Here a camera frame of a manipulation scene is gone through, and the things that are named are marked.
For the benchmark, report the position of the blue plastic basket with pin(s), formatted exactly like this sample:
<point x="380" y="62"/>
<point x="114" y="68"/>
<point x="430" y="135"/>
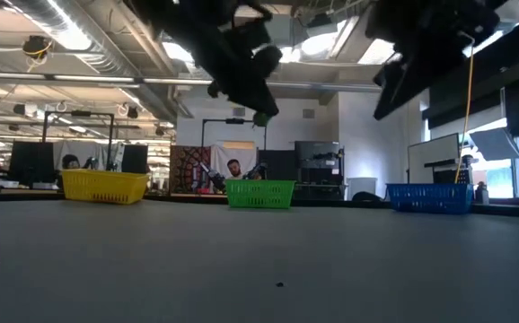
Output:
<point x="430" y="198"/>

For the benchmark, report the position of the ceiling light strip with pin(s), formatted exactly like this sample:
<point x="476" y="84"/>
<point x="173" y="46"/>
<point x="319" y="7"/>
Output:
<point x="93" y="78"/>

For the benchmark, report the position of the white bin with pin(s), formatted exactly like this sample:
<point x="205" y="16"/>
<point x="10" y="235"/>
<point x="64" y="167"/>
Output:
<point x="362" y="186"/>

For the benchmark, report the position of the patterned tapestry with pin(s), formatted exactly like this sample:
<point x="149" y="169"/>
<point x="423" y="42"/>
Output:
<point x="187" y="166"/>

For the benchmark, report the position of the silver ceiling duct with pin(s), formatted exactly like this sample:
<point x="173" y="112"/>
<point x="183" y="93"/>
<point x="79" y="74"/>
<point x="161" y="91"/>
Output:
<point x="107" y="63"/>

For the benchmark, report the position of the black monitor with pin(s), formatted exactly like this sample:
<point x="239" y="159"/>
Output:
<point x="30" y="161"/>

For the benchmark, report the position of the yellow plastic basket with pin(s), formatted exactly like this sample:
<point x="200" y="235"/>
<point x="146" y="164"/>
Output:
<point x="104" y="186"/>

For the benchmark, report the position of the white cloth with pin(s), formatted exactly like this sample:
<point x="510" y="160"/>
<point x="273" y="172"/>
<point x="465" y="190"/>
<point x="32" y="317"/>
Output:
<point x="89" y="150"/>
<point x="223" y="157"/>

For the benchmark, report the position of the softbox lamp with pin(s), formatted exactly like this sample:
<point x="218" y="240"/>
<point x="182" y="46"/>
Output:
<point x="495" y="143"/>

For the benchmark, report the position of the person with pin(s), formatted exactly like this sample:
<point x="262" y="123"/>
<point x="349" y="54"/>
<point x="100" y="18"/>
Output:
<point x="234" y="169"/>
<point x="71" y="162"/>

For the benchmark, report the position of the green toy pepper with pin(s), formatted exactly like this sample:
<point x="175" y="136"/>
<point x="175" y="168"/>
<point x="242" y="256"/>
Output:
<point x="261" y="119"/>

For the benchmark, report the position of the black camera gantry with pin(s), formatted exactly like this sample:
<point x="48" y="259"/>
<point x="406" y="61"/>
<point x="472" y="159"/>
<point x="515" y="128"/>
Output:
<point x="80" y="113"/>
<point x="234" y="121"/>

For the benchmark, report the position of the black equipment rack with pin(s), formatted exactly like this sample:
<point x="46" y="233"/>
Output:
<point x="318" y="154"/>

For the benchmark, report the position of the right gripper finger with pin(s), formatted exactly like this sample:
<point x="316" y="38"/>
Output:
<point x="394" y="85"/>

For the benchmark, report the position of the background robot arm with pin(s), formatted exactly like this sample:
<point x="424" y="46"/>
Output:
<point x="214" y="179"/>
<point x="255" y="171"/>

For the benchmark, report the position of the green plastic basket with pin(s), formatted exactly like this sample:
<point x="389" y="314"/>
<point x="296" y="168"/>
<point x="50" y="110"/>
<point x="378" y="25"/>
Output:
<point x="259" y="194"/>

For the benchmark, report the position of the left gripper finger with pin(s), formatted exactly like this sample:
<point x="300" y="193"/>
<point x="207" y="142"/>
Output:
<point x="255" y="101"/>

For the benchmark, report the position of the whiteboard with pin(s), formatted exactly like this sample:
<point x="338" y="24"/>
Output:
<point x="432" y="157"/>

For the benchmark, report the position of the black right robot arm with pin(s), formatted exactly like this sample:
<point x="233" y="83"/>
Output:
<point x="470" y="18"/>

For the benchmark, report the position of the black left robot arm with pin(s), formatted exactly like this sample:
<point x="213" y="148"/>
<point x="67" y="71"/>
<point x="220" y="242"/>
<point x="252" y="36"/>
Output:
<point x="187" y="27"/>

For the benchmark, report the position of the dark bottle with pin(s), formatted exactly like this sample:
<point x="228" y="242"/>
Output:
<point x="481" y="195"/>

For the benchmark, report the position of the black panel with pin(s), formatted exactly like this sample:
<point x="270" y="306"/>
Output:
<point x="134" y="159"/>

